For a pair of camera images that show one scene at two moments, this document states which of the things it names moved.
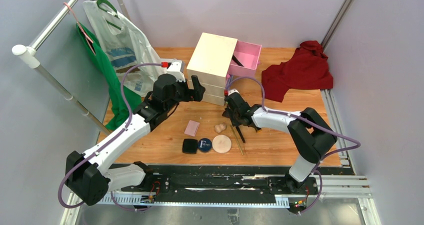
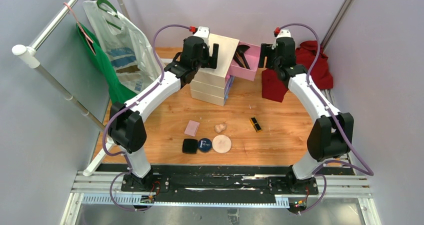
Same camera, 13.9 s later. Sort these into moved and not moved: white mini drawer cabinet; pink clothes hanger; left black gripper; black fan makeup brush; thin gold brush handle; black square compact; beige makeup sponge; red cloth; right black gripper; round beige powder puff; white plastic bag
Moved: left black gripper; right black gripper; black fan makeup brush; thin gold brush handle
Not moved: red cloth; beige makeup sponge; white mini drawer cabinet; white plastic bag; pink clothes hanger; round beige powder puff; black square compact
